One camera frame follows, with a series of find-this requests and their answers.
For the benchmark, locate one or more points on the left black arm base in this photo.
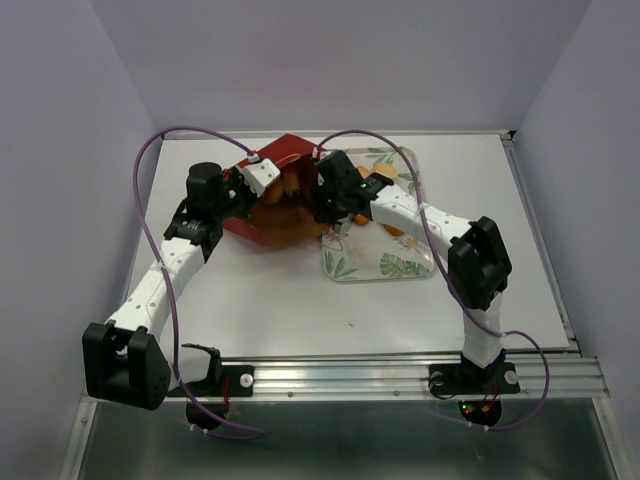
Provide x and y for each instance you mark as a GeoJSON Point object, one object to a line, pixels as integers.
{"type": "Point", "coordinates": [233, 381]}

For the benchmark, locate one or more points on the long orange baguette bread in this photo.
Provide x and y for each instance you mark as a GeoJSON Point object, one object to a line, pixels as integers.
{"type": "Point", "coordinates": [360, 219]}

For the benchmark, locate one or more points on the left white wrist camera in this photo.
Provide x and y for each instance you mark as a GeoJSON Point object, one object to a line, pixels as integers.
{"type": "Point", "coordinates": [260, 176]}

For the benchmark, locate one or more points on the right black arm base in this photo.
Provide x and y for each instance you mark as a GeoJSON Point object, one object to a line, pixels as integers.
{"type": "Point", "coordinates": [479, 390]}

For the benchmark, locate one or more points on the red brown paper bag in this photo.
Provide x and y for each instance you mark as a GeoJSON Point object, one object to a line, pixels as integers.
{"type": "Point", "coordinates": [290, 221]}

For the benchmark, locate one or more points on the floral patterned tray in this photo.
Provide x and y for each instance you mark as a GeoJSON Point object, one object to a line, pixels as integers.
{"type": "Point", "coordinates": [370, 252]}

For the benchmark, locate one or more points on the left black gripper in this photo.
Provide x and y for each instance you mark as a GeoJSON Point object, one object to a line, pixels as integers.
{"type": "Point", "coordinates": [236, 177]}

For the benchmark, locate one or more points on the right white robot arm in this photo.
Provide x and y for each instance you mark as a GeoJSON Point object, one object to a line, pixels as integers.
{"type": "Point", "coordinates": [471, 253]}

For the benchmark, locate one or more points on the round pale bread roll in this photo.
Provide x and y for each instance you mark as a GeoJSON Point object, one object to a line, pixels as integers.
{"type": "Point", "coordinates": [386, 169]}

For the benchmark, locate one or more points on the aluminium mounting rail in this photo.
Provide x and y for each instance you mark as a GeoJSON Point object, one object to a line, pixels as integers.
{"type": "Point", "coordinates": [404, 377]}

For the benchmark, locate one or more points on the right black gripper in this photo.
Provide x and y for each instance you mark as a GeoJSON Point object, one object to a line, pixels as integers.
{"type": "Point", "coordinates": [320, 212]}

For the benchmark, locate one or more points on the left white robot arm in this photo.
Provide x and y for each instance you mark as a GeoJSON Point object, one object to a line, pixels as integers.
{"type": "Point", "coordinates": [123, 361]}

